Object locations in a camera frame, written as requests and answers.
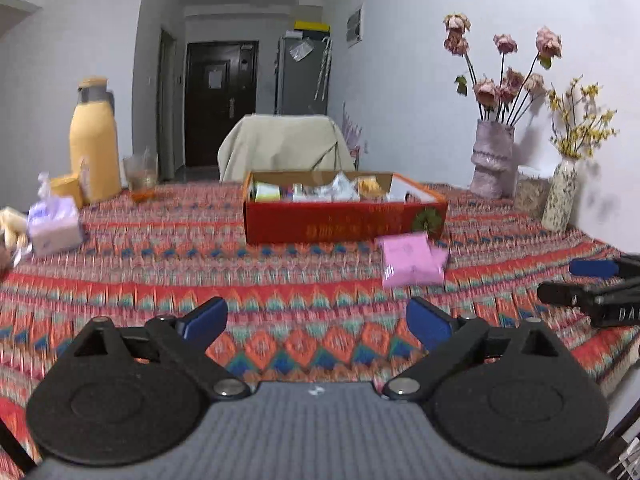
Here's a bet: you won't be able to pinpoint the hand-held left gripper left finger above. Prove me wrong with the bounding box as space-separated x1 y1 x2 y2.
72 296 251 401

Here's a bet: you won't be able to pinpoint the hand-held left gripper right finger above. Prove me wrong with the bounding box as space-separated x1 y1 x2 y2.
382 296 558 401

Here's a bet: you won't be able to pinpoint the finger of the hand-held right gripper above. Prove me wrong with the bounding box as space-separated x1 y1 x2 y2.
569 255 640 281
536 280 640 329

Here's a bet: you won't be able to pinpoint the pink snack packet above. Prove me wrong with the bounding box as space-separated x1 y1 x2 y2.
375 232 447 289
427 246 452 273

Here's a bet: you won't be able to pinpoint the white orange oat crisp packet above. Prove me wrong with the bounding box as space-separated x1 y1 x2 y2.
357 177 388 202

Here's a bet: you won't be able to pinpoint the red cardboard box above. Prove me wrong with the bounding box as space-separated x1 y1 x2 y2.
242 170 449 246

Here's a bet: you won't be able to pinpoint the bag of cream puffed snacks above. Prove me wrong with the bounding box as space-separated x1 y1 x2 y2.
0 207 31 261

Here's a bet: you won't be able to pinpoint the speckled vase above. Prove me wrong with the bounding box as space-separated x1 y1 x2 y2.
541 156 579 233

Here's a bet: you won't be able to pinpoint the clear jar of grains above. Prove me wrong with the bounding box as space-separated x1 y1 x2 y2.
515 165 553 218

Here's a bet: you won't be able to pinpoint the patterned red tablecloth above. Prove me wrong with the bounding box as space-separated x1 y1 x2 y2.
0 180 640 476

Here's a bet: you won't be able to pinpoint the yellow flower sprigs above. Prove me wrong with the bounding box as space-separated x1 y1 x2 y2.
546 76 618 161

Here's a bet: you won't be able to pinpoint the pink ceramic vase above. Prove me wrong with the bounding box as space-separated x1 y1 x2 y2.
470 119 518 200

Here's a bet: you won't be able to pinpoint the drinking glass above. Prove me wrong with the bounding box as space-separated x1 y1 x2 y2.
122 152 160 204

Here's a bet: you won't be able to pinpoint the purple tissue pack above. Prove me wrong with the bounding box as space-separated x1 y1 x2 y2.
27 172 86 256

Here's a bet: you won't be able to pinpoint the chair with beige cover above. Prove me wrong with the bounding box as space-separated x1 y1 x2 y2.
217 113 357 184

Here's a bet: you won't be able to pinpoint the yellow cup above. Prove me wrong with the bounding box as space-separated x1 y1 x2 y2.
48 173 85 209

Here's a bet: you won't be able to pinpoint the dark entrance door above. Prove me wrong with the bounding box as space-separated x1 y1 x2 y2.
185 41 259 168

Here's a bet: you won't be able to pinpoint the dried pink roses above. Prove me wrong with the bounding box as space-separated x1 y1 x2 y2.
442 12 563 126

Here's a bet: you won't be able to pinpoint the yellow thermos jug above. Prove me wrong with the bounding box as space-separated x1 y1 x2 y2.
69 77 123 205

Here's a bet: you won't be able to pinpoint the pale purple dried flowers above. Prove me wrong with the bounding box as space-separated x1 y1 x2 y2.
341 101 368 156

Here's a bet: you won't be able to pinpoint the grey refrigerator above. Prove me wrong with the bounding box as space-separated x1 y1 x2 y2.
275 36 332 116

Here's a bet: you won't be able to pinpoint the white umbrella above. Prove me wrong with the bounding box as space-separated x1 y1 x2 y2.
315 37 334 101

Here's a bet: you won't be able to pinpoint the wall electrical panel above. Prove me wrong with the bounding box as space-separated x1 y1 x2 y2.
346 5 364 49

